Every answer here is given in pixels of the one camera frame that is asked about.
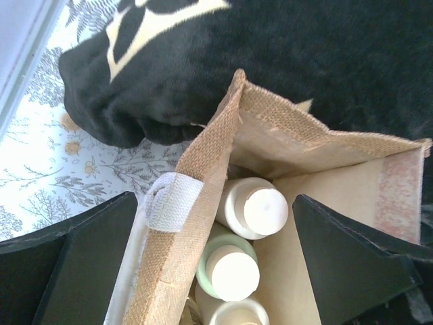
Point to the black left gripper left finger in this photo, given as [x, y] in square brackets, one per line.
[65, 273]

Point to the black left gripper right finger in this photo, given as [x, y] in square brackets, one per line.
[359, 274]

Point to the brown jute canvas bag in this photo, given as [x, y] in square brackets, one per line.
[371, 178]

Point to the cream bottle wooden cap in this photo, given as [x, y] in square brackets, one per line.
[217, 312]

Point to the beige bottle wooden cap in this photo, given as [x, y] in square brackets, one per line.
[252, 208]

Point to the green bottle wooden cap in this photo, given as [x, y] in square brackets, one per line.
[228, 268]

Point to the floral patterned table mat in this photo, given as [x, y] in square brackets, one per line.
[52, 170]

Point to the black floral blanket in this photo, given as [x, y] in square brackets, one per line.
[160, 68]

